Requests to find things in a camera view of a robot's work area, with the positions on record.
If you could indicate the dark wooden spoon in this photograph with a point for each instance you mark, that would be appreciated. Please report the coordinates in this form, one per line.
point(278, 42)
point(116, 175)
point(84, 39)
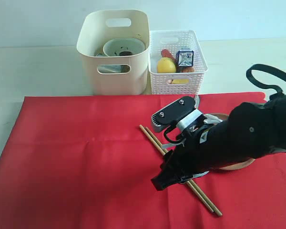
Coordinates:
point(125, 68)

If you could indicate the brown wooden plate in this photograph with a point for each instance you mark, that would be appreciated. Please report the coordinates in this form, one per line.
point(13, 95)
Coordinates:
point(236, 166)

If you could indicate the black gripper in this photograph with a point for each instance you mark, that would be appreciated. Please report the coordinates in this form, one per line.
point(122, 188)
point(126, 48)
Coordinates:
point(205, 149)

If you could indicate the cream plastic bin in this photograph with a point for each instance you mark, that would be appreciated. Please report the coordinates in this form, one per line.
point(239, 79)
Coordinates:
point(98, 28)

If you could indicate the white ceramic bowl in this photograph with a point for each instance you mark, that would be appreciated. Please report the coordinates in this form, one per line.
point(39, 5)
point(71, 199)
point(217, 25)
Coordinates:
point(123, 46)

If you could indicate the white woven plastic basket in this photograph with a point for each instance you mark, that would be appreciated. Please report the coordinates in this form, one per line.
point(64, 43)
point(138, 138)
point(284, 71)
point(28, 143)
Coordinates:
point(173, 41)

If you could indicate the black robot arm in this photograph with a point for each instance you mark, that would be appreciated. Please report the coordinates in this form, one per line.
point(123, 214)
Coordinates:
point(256, 129)

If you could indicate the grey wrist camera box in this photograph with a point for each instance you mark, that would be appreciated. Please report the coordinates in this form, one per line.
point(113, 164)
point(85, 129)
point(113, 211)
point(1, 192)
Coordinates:
point(181, 114)

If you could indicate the orange carrot piece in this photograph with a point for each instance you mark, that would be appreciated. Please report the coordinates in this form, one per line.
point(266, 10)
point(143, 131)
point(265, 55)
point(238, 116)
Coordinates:
point(185, 69)

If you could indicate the silver table knife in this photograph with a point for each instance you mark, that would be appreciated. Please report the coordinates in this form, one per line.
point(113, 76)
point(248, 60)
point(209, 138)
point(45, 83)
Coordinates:
point(197, 101)

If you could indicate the red sausage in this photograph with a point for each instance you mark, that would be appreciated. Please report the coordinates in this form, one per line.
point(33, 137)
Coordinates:
point(165, 53)

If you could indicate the stainless steel cup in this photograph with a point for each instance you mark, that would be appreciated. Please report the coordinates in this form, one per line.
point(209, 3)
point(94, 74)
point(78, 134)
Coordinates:
point(109, 68)

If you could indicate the yellow lemon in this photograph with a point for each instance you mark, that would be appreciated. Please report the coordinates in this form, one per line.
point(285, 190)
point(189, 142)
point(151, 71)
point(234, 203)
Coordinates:
point(166, 65)

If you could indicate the blue white milk carton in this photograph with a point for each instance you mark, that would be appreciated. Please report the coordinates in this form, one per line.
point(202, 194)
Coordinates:
point(185, 57)

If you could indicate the orange cheese wedge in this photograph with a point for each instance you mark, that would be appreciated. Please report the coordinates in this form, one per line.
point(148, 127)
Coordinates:
point(180, 81)

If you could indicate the red table cloth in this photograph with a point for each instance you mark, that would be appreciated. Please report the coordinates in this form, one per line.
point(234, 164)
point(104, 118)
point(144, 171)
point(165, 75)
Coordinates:
point(83, 163)

